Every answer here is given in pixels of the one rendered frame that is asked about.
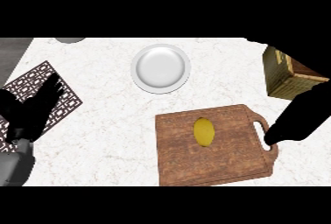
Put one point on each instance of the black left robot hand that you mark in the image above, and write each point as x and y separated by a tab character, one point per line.
35	110

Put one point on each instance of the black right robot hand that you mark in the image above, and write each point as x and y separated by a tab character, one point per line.
301	116

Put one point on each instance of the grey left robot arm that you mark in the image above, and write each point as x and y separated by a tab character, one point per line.
11	166

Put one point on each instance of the wicker basket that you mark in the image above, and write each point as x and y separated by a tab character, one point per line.
279	78

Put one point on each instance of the yellow lemon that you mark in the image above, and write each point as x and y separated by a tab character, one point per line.
204	131

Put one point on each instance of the brown wooden cutting board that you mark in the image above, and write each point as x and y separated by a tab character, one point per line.
223	166

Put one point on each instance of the brown patterned placemat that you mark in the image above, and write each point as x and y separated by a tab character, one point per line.
66	105

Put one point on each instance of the grey round object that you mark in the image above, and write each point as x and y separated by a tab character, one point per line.
69	40

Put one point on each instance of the white round plate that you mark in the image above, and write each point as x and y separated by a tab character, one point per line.
159	68

